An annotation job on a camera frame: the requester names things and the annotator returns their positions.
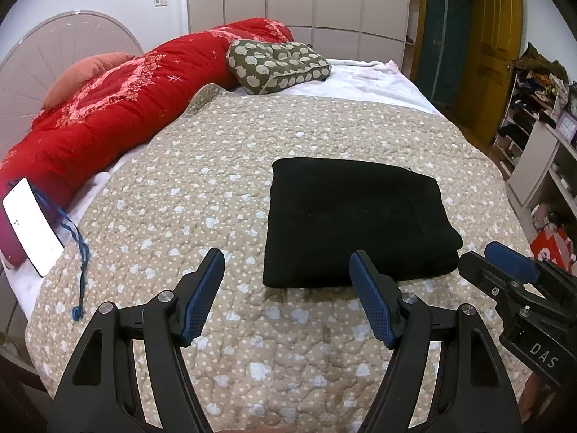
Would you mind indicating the cluttered shoe rack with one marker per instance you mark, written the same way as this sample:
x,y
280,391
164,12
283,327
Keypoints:
x,y
527,99

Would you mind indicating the green patterned cushion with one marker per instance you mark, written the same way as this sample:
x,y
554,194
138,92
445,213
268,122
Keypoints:
x,y
275,65

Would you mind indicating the orange pillow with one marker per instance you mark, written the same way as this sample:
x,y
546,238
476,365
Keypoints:
x,y
85,76

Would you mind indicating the round beige headboard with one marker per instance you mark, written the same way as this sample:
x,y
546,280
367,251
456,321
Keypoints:
x,y
49,40

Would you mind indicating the yellow wooden door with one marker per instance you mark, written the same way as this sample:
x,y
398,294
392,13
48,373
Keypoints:
x,y
491,63

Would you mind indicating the white cabinet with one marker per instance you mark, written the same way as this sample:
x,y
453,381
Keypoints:
x,y
541,162

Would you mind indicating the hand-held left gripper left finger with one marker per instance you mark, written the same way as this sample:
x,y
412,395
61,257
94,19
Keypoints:
x,y
205,297

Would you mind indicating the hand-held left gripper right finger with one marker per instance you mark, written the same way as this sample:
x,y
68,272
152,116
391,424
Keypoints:
x,y
372,297

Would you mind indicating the purple picture frame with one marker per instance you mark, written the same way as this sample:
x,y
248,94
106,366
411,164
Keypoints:
x,y
567,126

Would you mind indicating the person's right forearm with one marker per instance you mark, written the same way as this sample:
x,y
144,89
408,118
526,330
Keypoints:
x,y
536,401

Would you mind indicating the red bag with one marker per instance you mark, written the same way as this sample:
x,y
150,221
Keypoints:
x,y
552,243

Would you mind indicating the black pants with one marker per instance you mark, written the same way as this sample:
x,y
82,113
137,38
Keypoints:
x,y
351,216

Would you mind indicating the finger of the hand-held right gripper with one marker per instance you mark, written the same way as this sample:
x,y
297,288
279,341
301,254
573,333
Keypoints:
x,y
480,268
511,259

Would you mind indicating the dark teal door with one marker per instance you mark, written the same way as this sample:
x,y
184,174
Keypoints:
x,y
444,31

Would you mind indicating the beige quilted bedspread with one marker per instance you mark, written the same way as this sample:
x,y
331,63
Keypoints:
x,y
203,153

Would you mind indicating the red floral quilt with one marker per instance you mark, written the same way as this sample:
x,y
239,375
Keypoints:
x,y
117,108

